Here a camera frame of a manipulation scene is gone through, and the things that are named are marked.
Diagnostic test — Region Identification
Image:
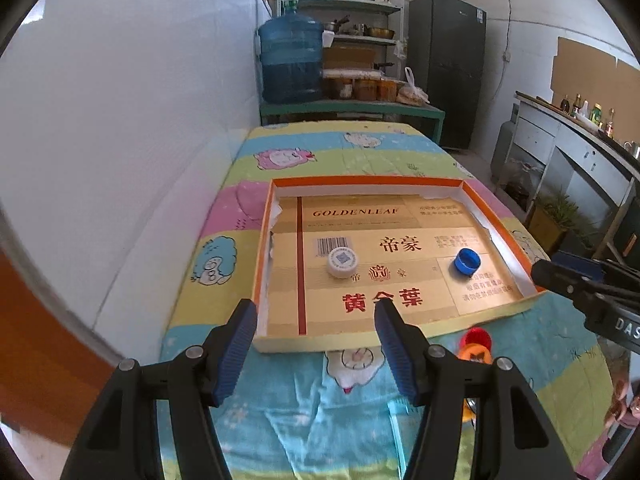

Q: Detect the blue bottle cap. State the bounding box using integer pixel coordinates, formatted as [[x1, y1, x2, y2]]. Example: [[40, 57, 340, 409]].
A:
[[454, 247, 482, 278]]

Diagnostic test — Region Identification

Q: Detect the white QR bottle cap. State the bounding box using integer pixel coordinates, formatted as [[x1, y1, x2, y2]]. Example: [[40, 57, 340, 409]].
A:
[[326, 247, 359, 280]]

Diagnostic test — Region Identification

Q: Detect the red bottle cap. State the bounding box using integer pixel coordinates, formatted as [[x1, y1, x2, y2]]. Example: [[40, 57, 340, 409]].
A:
[[460, 326, 492, 351]]

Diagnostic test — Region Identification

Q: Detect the orange bottle cap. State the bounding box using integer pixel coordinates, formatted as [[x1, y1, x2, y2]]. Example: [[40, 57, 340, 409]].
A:
[[458, 344, 492, 364]]

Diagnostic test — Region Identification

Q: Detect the potted green plant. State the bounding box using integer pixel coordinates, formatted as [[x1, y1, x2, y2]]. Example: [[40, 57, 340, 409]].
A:
[[526, 193, 579, 256]]

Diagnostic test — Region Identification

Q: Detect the light blue lighter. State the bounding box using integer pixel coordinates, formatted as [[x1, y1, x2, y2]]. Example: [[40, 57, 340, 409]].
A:
[[387, 399, 422, 479]]

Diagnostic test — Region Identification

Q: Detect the yellow bottle cap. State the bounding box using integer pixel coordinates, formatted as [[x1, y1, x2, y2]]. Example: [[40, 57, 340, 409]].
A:
[[462, 398, 476, 424]]

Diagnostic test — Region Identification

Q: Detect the colourful cartoon bed sheet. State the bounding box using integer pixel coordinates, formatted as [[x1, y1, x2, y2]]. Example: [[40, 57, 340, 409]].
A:
[[162, 120, 612, 479]]

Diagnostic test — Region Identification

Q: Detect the shallow orange-rimmed cardboard tray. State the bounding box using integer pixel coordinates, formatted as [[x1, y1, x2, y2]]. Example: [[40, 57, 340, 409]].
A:
[[252, 176, 540, 353]]

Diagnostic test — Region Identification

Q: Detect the white kitchen counter cabinet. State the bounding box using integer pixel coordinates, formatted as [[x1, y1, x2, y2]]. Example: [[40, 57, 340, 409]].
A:
[[494, 92, 639, 268]]

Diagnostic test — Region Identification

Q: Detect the orange wooden door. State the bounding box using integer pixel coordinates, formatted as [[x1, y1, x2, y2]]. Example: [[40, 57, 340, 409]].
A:
[[0, 257, 113, 446]]

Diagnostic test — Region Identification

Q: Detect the white plastic bag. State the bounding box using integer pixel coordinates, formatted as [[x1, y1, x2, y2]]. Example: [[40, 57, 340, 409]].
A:
[[396, 66, 430, 107]]

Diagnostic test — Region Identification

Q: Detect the black refrigerator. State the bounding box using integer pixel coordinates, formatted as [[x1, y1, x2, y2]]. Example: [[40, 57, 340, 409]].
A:
[[407, 0, 487, 150]]

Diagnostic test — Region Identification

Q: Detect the blue water jug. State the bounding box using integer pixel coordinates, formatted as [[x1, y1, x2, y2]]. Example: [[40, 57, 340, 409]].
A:
[[258, 0, 323, 104]]

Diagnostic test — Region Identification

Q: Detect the metal storage shelf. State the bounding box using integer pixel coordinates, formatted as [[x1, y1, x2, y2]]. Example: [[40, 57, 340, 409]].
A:
[[276, 0, 406, 79]]

